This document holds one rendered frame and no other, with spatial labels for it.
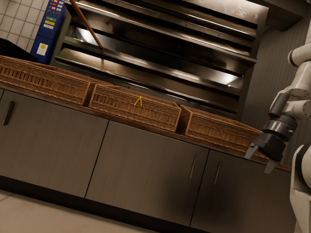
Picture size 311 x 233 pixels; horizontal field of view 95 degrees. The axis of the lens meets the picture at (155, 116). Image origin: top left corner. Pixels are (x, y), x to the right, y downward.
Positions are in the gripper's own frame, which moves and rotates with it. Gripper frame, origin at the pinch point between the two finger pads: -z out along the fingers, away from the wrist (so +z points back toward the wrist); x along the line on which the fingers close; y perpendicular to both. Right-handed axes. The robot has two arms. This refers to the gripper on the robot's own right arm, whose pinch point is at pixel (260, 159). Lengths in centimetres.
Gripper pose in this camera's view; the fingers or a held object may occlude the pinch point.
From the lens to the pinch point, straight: 68.9
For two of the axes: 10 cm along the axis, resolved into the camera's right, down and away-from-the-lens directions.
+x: -8.1, -5.7, -1.5
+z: 5.6, -8.2, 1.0
